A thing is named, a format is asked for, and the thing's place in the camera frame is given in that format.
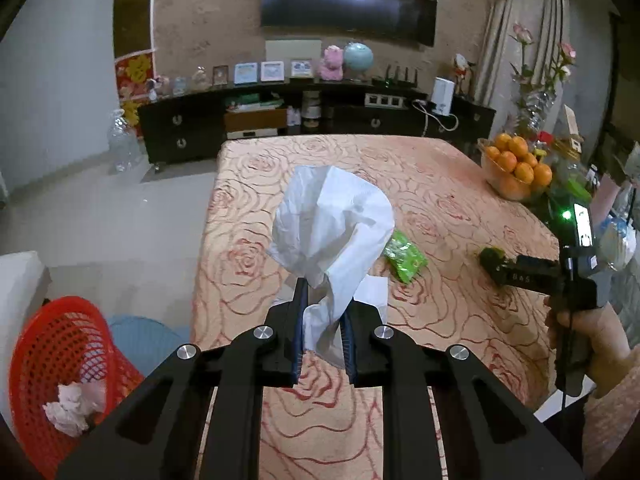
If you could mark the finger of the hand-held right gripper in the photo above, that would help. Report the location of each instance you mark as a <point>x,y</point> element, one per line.
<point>535,272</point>

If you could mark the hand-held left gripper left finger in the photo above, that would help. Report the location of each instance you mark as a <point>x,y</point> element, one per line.
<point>298,340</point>

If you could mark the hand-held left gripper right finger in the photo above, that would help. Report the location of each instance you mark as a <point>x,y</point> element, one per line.
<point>350,355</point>

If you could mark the white tissue paper sheet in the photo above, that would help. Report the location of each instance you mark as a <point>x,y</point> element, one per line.
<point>330,230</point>

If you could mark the red plastic basket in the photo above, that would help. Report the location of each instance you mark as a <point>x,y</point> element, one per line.
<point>50,340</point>

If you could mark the person's right forearm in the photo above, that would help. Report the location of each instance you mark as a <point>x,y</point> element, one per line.
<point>615,425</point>

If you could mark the person's right hand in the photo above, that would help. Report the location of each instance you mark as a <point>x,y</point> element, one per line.
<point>600,345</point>

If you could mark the glass fruit bowl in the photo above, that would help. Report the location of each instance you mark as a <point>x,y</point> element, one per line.
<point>505,187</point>

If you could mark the rose patterned tablecloth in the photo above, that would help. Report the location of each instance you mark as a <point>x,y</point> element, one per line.
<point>450,320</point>

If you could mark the pile of oranges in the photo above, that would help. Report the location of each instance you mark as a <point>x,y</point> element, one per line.
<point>515,162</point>

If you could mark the bright green wrapper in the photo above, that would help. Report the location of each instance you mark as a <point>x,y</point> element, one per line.
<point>405,257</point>

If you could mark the wooden stand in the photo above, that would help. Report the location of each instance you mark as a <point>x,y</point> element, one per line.
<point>573,127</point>

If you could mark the blue plastic stool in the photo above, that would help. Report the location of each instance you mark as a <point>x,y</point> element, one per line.
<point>145,340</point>

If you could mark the pink flowers in glass vase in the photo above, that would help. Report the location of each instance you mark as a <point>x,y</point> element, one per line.
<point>537,110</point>

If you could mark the white box device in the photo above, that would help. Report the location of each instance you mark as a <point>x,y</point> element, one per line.
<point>444,96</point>

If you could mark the red white bird figurine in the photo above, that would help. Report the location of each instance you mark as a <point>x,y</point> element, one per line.
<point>464,67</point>

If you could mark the white power strip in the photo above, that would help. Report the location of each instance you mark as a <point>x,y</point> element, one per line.
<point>395,100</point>

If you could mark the brown cardboard box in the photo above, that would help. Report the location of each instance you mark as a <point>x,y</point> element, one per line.
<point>255,121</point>

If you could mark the small white bottles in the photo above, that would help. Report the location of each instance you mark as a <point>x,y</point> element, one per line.
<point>294,116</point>

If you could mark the glass vase with roses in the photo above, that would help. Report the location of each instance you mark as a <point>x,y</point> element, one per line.
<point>500,50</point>

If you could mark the stacked jars in cabinet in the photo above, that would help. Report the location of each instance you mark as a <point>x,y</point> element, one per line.
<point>312,109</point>

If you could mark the black television cabinet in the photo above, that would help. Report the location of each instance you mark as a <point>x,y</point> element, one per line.
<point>195,130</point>

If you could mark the black wifi router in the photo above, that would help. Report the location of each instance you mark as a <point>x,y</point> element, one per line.
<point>395,81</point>

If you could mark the large clear plastic bottle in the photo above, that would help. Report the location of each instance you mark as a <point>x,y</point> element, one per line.
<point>124,145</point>

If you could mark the light blue globe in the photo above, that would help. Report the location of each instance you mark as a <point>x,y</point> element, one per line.
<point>359,57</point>

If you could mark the pink plush toy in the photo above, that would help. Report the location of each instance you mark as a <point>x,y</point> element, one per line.
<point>332,64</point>

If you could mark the small glass ornament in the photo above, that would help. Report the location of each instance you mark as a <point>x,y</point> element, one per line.
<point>180,86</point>

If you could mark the small doll figurine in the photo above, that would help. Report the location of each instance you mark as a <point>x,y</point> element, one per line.
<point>158,89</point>

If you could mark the red floral decoration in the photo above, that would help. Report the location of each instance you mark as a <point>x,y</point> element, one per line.
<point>134,75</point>

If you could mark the black television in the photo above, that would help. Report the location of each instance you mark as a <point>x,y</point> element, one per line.
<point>350,5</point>

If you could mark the small dark picture frame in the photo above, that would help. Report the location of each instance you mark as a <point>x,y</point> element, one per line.
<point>220,75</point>

